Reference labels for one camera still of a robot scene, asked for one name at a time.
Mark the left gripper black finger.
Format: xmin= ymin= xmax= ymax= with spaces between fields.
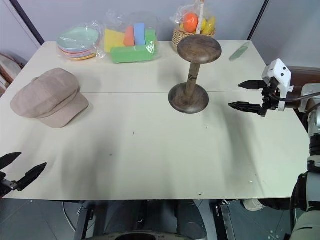
xmin=16 ymin=162 xmax=48 ymax=192
xmin=0 ymin=151 xmax=23 ymax=172

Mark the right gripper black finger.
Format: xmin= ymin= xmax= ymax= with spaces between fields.
xmin=227 ymin=101 xmax=266 ymax=117
xmin=237 ymin=79 xmax=265 ymax=91

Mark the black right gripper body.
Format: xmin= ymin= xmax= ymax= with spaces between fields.
xmin=259 ymin=76 xmax=281 ymax=118

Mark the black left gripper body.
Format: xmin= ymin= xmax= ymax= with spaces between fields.
xmin=0 ymin=170 xmax=20 ymax=199

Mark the dark wooden hat stand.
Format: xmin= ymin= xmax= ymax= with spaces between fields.
xmin=168 ymin=35 xmax=223 ymax=114

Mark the pale green flat sheath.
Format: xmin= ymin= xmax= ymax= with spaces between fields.
xmin=228 ymin=41 xmax=251 ymax=62

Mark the brown rounded chair back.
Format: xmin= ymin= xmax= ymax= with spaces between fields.
xmin=284 ymin=65 xmax=320 ymax=111

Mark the yellow toy fruit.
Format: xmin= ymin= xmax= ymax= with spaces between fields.
xmin=198 ymin=16 xmax=217 ymax=36

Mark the beige newsboy cap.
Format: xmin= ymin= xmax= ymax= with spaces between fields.
xmin=10 ymin=67 xmax=90 ymax=129

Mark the orange toy fruit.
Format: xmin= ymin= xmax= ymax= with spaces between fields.
xmin=183 ymin=12 xmax=200 ymax=34

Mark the woven wicker basket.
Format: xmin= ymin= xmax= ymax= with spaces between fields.
xmin=172 ymin=26 xmax=217 ymax=51

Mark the white shoe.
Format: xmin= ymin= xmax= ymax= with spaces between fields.
xmin=242 ymin=198 xmax=265 ymax=212

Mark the small green foam block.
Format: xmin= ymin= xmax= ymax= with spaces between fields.
xmin=143 ymin=28 xmax=158 ymax=48

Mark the blue foam block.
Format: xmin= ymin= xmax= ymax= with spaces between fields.
xmin=133 ymin=22 xmax=147 ymax=47

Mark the long green foam block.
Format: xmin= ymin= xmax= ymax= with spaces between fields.
xmin=110 ymin=44 xmax=159 ymax=64

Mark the orange plate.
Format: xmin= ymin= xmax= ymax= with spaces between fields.
xmin=62 ymin=51 xmax=97 ymax=62

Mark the dark rounded shape under table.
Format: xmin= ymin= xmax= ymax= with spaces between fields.
xmin=174 ymin=199 xmax=209 ymax=240

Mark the pink plate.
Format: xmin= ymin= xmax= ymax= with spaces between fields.
xmin=58 ymin=46 xmax=97 ymax=57

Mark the orange foam block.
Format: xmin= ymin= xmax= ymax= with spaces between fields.
xmin=123 ymin=25 xmax=137 ymax=47

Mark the mint green plate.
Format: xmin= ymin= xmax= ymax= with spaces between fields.
xmin=56 ymin=26 xmax=99 ymax=50

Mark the stack of pastel plates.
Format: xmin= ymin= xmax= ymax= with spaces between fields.
xmin=55 ymin=20 xmax=107 ymax=62

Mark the yellow foam block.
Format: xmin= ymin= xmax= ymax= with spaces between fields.
xmin=103 ymin=28 xmax=126 ymax=54

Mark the clear plastic bag around blocks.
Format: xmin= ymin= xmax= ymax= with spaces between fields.
xmin=95 ymin=9 xmax=161 ymax=65

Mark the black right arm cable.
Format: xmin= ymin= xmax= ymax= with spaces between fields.
xmin=274 ymin=91 xmax=320 ymax=103

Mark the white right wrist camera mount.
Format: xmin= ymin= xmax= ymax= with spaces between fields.
xmin=261 ymin=58 xmax=294 ymax=112

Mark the metal table leg frame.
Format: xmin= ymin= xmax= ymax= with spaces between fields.
xmin=73 ymin=200 xmax=97 ymax=240
xmin=209 ymin=199 xmax=236 ymax=240

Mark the white rope basket handle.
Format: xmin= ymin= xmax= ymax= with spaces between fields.
xmin=195 ymin=0 xmax=207 ymax=35

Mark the wooden furniture by wall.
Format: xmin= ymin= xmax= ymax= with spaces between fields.
xmin=0 ymin=51 xmax=26 ymax=99

